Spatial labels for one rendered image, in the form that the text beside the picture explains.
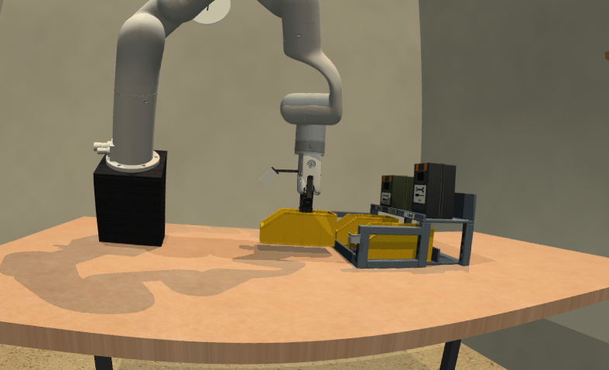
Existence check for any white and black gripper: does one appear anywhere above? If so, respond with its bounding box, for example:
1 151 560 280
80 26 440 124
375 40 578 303
294 151 324 213

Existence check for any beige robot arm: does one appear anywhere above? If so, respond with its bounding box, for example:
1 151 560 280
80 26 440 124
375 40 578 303
94 0 343 173

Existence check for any grey shelf rack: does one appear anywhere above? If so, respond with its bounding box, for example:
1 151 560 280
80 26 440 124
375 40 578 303
330 193 477 269

